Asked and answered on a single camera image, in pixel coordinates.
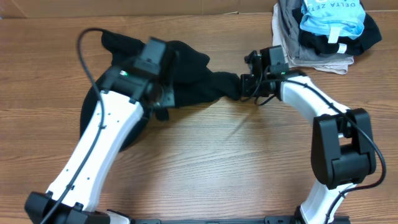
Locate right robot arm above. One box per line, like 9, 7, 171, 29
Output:
241, 46, 376, 223

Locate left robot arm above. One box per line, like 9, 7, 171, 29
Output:
25, 49, 178, 224

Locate grey folded garment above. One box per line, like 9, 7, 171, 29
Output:
278, 0, 354, 65

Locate beige folded garment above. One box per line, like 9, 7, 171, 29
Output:
272, 2, 349, 75

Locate light blue folded shirt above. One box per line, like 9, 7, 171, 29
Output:
300, 0, 366, 43

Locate black folded garment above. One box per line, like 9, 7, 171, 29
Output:
292, 8, 382, 56

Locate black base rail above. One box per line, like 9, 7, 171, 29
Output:
106, 209, 304, 224

